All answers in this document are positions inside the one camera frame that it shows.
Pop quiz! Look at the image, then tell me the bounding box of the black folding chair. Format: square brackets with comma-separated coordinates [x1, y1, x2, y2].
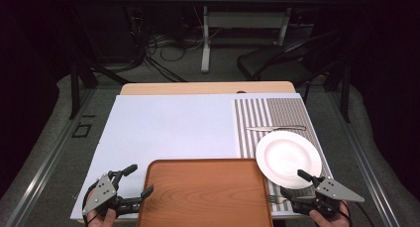
[236, 30, 348, 89]

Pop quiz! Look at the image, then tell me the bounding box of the bundle of floor cables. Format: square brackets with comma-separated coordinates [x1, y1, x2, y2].
[125, 5, 206, 83]

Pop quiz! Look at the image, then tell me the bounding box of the person's left hand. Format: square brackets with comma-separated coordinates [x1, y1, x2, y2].
[86, 205, 118, 227]

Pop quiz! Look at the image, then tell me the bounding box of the light wooden table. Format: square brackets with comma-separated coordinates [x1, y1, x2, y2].
[119, 80, 296, 96]

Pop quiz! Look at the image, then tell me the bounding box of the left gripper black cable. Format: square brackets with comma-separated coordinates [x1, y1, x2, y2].
[81, 180, 100, 227]

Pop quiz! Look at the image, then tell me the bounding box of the grey striped placemat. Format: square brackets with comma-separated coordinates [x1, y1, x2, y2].
[233, 97, 333, 213]

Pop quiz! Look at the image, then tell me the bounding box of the person's right hand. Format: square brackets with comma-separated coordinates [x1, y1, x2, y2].
[309, 201, 352, 227]

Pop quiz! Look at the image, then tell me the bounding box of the black metal stand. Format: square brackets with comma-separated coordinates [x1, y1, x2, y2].
[325, 55, 352, 124]
[67, 59, 133, 121]

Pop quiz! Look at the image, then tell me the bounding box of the brown wooden tray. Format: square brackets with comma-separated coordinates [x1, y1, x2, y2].
[137, 158, 274, 227]

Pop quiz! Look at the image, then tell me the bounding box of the white-legged desk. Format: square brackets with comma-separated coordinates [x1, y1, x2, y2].
[181, 0, 326, 73]

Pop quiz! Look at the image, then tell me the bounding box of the aluminium floor rail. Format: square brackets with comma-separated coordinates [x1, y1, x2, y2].
[326, 87, 402, 227]
[4, 87, 97, 227]

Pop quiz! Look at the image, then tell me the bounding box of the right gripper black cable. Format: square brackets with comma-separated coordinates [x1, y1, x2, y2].
[341, 200, 375, 227]

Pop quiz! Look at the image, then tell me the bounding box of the white round plate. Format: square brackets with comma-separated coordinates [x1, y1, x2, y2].
[255, 130, 323, 190]

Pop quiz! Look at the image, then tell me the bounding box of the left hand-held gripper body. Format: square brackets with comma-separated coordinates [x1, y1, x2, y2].
[81, 170, 143, 219]

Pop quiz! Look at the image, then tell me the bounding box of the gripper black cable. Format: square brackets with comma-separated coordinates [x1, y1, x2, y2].
[341, 200, 375, 227]
[81, 180, 100, 227]

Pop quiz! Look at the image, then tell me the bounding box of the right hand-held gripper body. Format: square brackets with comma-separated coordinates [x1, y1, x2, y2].
[289, 176, 366, 219]

